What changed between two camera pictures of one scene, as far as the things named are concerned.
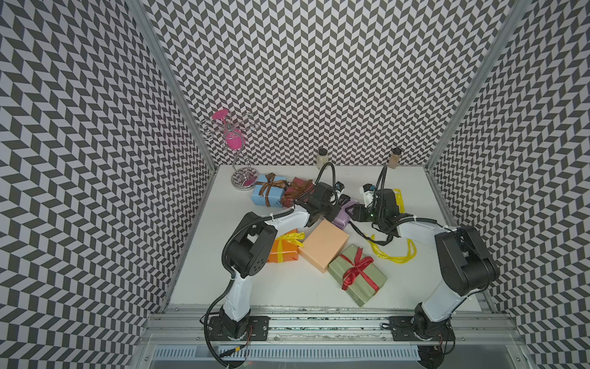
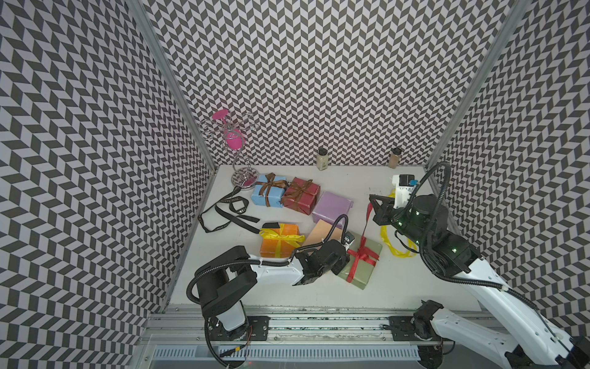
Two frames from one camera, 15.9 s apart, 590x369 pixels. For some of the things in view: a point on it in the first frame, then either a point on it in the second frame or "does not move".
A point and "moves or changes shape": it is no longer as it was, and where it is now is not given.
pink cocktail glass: (232, 125) does not move
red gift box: (296, 189) does not move
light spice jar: (322, 158) does not move
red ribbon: (351, 273) moves or changes shape
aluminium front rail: (164, 330) does not move
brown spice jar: (394, 157) does not move
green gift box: (359, 290) to (364, 255)
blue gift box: (269, 191) does not move
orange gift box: (290, 250) does not move
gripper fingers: (367, 191) to (403, 186)
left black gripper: (331, 217) to (342, 263)
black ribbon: (379, 243) to (241, 220)
